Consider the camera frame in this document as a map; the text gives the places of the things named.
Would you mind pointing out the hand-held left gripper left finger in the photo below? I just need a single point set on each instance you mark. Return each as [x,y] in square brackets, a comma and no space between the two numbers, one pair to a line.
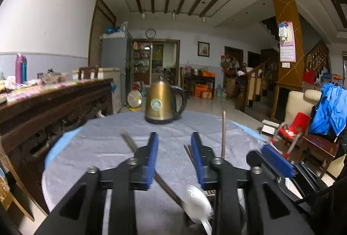
[151,156]

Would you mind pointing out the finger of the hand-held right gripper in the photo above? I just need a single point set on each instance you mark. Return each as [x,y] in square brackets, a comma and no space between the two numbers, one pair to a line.
[279,161]

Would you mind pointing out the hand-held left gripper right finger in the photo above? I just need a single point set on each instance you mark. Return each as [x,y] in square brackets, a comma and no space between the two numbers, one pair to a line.
[197,159]

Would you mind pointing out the brown wooden chopstick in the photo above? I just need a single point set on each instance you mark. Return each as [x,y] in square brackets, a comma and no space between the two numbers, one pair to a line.
[223,134]

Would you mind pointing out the white plastic spoon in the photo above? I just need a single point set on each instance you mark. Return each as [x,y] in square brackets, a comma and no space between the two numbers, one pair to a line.
[196,202]

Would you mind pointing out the red plastic chair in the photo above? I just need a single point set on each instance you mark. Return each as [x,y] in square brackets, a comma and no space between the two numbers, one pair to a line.
[298,123]

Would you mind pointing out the reddish wooden chair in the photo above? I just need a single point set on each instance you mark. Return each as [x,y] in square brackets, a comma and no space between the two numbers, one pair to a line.
[317,142]

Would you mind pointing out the gold electric kettle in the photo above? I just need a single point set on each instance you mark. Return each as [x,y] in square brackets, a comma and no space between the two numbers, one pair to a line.
[160,104]

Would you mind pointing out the grey tablecloth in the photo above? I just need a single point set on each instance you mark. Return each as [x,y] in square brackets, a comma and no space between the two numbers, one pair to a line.
[95,148]

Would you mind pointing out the beige armchair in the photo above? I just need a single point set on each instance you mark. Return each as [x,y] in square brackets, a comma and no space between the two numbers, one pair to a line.
[295,104]

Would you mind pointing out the orange box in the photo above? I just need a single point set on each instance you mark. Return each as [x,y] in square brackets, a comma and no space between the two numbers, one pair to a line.
[201,90]

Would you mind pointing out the blue jacket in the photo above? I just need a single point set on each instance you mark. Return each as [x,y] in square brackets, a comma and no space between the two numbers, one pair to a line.
[328,110]

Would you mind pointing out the water jug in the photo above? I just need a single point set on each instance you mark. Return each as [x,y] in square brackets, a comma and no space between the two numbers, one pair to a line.
[219,91]

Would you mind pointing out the white chest freezer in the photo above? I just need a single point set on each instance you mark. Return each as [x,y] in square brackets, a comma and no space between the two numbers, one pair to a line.
[115,88]

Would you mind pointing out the dark wooden table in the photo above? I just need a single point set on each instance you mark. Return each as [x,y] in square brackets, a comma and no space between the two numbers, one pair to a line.
[199,77]

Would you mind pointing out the wooden stair railing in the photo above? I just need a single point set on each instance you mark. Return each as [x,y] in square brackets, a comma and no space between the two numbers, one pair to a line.
[254,80]

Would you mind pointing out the light blue table cover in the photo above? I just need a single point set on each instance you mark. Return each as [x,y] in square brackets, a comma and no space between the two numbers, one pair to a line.
[58,145]

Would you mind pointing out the shelf with jars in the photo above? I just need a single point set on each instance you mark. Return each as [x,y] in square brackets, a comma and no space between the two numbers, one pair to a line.
[141,61]

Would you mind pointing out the dark wooden chair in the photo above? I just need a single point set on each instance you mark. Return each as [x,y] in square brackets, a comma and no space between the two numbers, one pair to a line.
[88,72]

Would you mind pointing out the carved wooden sideboard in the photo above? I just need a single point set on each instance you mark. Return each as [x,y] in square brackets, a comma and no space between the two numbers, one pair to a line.
[54,115]

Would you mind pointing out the grey refrigerator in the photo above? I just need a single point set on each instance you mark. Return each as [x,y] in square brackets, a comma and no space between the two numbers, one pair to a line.
[113,53]

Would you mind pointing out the framed picture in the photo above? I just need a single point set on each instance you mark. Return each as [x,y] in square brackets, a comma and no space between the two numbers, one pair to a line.
[203,49]

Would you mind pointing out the lidded pot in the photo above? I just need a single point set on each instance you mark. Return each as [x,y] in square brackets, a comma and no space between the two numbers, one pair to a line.
[53,77]

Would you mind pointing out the hanging white bag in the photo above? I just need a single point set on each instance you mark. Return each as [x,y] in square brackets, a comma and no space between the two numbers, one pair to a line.
[283,31]

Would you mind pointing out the blue plastic bag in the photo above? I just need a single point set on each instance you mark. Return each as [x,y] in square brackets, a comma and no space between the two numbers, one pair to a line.
[112,30]

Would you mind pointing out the brown striped curtain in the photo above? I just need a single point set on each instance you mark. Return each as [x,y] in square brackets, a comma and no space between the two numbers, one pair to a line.
[99,31]

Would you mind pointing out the pink checkered cloth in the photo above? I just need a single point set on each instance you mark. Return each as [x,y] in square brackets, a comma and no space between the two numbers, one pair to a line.
[32,91]

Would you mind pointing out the pendant lamp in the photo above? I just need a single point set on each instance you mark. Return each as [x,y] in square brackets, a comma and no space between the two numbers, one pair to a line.
[203,18]
[173,15]
[143,14]

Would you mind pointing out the wooden stool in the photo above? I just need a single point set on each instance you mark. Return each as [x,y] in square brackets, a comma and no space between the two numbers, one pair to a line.
[10,191]

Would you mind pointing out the blue water bottle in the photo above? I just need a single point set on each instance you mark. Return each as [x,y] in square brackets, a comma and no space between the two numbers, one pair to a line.
[24,69]

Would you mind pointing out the purple water bottle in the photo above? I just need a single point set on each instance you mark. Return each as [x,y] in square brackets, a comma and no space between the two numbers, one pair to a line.
[19,69]

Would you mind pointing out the wall switch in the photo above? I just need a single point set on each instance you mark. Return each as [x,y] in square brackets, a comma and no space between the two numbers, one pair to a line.
[285,65]

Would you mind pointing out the pink wall calendar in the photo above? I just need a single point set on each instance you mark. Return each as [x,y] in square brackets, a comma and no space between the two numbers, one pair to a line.
[289,50]

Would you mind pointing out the round wall clock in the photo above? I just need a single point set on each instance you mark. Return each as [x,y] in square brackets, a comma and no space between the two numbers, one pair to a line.
[151,33]

